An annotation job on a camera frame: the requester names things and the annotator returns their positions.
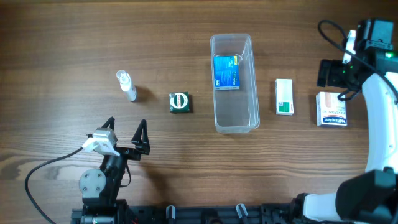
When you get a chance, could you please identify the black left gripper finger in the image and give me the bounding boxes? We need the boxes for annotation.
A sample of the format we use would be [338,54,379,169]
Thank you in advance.
[131,119,150,155]
[102,117,115,130]

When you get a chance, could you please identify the white Hansaplast plaster box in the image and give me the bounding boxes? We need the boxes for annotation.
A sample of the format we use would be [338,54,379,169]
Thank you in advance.
[316,91,348,128]

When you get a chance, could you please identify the white green medicine box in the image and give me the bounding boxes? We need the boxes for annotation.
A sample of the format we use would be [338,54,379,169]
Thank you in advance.
[275,79,294,116]

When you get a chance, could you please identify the blue lozenge box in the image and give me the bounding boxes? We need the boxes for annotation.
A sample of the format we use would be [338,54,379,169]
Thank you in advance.
[213,55,240,90]

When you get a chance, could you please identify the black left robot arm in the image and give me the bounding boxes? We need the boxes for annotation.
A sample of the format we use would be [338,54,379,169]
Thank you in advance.
[71,117,150,224]

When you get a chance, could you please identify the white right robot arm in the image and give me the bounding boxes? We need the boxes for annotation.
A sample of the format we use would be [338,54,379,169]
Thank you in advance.
[290,18,397,223]

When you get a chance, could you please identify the clear plastic container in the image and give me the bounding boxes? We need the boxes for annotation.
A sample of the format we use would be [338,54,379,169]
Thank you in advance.
[210,34,260,134]

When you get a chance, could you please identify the white spray bottle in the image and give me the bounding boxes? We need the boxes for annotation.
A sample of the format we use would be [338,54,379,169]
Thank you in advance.
[116,70,137,101]

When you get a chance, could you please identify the green Zam-Buk box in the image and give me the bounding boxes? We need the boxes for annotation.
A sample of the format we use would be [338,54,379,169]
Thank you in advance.
[169,92,190,113]

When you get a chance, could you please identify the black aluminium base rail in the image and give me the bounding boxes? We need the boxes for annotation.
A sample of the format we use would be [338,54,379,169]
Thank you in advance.
[70,203,312,224]

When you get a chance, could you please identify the black left camera cable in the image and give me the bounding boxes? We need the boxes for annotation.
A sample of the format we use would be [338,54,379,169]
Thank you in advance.
[24,146,85,224]

